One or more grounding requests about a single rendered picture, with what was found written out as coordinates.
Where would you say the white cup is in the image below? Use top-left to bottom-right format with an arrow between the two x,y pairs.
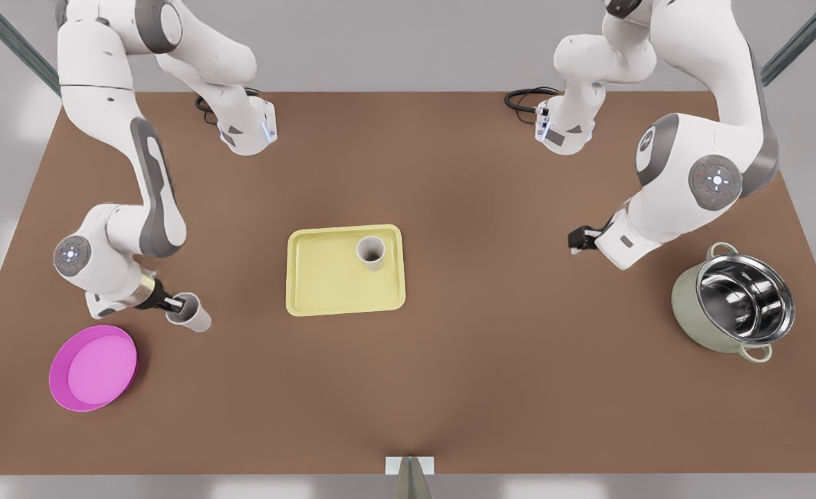
356,236 -> 387,272
165,292 -> 213,333

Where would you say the black cable loop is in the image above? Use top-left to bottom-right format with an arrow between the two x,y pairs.
194,87 -> 263,127
504,87 -> 562,127

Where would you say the silver frame post with foot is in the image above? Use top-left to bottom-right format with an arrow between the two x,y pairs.
385,455 -> 436,499

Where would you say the green pot with steel interior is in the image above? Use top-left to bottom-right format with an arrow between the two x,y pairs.
671,242 -> 796,364

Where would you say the yellow plastic tray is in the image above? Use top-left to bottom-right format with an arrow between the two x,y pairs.
285,224 -> 407,318

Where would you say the pink round plate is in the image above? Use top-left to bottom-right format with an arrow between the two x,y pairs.
48,325 -> 139,414

